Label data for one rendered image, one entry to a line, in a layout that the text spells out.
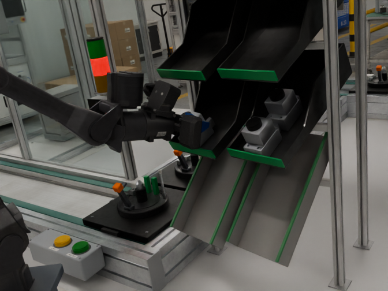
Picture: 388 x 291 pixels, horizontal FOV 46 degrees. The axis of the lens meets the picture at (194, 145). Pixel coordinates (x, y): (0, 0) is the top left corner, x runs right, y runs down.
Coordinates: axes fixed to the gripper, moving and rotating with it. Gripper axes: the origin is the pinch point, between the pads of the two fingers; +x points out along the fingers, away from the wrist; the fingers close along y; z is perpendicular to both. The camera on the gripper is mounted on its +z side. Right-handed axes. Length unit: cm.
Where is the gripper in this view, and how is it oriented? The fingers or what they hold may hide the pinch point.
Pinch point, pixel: (189, 123)
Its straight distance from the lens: 95.0
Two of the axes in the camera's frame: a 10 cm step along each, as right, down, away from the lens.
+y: -6.1, -2.4, 7.5
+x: 7.9, -0.7, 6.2
